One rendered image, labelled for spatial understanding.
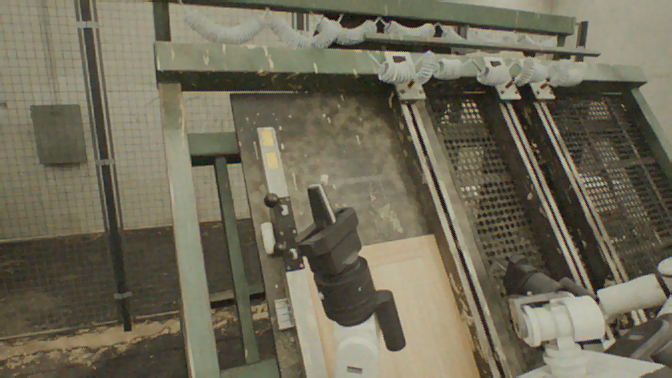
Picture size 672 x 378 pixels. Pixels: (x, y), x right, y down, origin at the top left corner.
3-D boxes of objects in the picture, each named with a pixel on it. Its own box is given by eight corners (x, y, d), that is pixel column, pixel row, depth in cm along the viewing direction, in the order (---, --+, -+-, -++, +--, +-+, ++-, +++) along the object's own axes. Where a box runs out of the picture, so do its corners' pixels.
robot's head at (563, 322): (612, 358, 59) (599, 299, 60) (544, 367, 60) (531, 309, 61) (590, 346, 66) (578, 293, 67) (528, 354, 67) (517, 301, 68)
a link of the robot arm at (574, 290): (541, 310, 111) (577, 337, 102) (526, 298, 106) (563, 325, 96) (566, 279, 111) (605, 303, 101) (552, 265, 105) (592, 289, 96)
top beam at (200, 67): (157, 92, 111) (155, 70, 103) (154, 64, 115) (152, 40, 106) (630, 94, 198) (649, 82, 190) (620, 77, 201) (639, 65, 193)
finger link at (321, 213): (323, 184, 57) (334, 223, 58) (305, 186, 59) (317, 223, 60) (316, 188, 56) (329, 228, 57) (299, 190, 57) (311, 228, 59)
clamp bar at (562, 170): (631, 370, 129) (713, 369, 108) (500, 74, 167) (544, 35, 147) (648, 361, 133) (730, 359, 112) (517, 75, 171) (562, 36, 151)
